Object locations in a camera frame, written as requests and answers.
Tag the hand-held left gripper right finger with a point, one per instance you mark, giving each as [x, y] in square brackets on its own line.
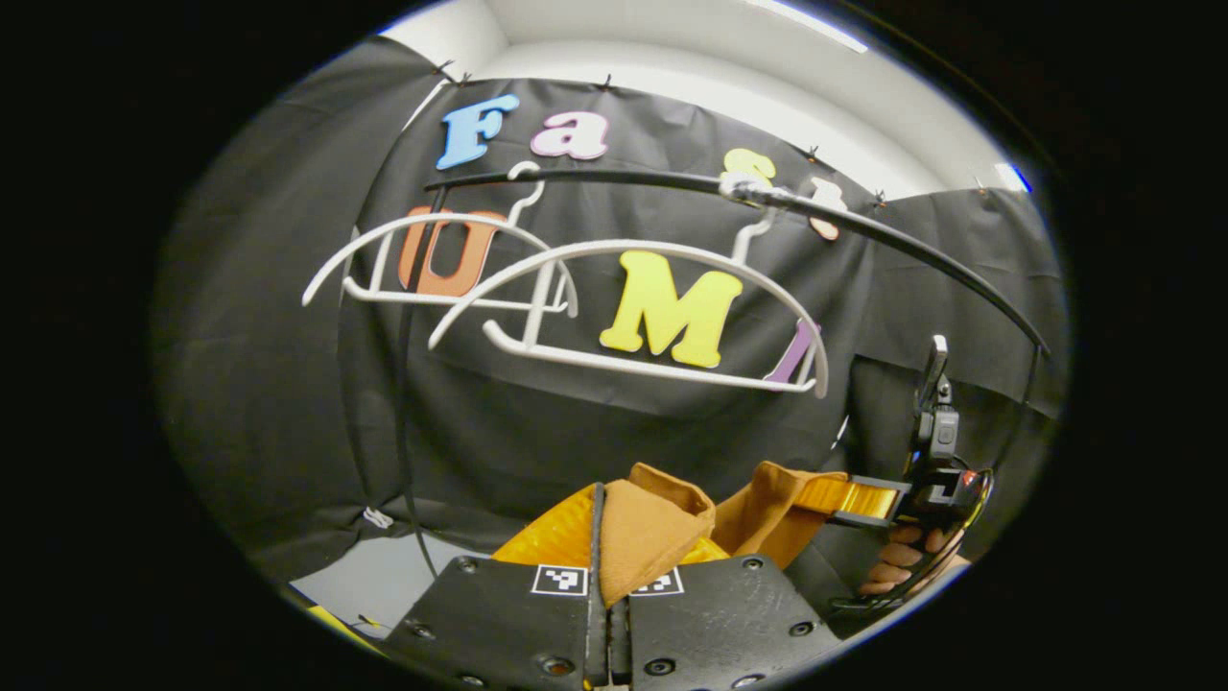
[729, 624]

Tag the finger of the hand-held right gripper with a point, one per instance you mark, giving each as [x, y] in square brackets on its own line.
[849, 499]

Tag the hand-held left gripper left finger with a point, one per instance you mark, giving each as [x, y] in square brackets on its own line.
[597, 624]

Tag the brown jacket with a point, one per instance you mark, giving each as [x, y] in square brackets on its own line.
[652, 537]

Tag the white clothes hanger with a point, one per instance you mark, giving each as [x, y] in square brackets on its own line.
[633, 250]
[422, 221]

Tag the black clothes rack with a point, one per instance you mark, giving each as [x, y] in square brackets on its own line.
[624, 176]

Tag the small white clip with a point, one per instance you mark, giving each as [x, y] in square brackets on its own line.
[378, 518]

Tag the small ceiling light panel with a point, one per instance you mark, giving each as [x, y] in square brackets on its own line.
[1013, 177]

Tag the clear tape wrap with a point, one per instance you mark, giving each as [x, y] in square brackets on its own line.
[758, 190]

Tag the black backdrop cloth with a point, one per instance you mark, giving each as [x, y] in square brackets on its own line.
[288, 384]

